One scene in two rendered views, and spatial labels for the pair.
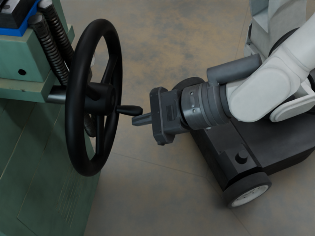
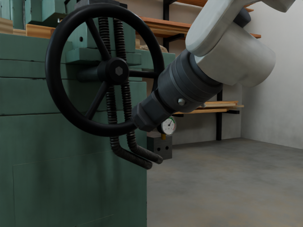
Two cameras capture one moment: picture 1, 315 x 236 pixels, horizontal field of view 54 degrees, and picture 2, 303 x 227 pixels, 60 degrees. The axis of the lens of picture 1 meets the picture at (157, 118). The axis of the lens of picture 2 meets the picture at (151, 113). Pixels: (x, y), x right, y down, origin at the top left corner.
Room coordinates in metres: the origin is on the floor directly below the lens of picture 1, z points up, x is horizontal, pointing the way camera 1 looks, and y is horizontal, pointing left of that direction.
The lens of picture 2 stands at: (0.01, -0.37, 0.76)
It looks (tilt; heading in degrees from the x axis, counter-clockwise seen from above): 5 degrees down; 45
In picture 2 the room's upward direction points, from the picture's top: straight up
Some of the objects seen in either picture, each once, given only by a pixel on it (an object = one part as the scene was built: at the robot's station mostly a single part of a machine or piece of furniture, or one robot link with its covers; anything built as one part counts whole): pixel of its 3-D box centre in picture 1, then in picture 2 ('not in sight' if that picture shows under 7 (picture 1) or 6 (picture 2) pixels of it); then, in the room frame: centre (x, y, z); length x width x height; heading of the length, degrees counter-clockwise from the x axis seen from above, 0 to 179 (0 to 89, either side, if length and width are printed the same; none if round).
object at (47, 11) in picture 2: not in sight; (59, 11); (0.42, 0.46, 1.03); 0.14 x 0.07 x 0.09; 82
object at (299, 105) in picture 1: (280, 93); not in sight; (0.82, -0.51, 0.28); 0.21 x 0.20 x 0.13; 112
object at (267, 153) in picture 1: (267, 108); not in sight; (0.81, -0.48, 0.19); 0.64 x 0.52 x 0.33; 112
